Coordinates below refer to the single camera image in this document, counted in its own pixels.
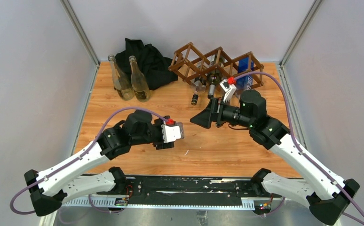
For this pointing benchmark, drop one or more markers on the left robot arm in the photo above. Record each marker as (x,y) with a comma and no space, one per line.
(51,188)

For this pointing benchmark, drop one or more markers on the aluminium frame rail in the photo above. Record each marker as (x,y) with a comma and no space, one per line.
(119,202)

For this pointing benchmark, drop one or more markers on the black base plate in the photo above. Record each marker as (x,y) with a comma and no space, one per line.
(190,191)

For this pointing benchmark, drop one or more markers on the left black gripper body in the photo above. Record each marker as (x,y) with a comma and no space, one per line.
(157,138)

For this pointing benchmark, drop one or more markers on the clear bottle black cap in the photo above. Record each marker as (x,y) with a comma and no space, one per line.
(199,86)

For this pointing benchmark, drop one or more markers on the black crumpled cloth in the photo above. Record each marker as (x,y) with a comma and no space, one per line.
(150,61)

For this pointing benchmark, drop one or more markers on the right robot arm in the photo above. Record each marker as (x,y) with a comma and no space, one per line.
(323,192)

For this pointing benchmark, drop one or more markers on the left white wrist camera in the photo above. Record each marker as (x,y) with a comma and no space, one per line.
(167,124)

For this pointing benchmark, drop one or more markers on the clear bottle with dark label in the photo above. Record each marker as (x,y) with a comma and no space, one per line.
(138,81)

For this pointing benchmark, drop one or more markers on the dark green wine bottle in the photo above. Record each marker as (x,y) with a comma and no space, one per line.
(214,77)

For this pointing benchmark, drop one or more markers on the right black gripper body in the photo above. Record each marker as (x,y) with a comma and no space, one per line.
(224,110)

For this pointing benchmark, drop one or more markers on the brown wooden wine rack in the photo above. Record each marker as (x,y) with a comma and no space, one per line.
(189,63)

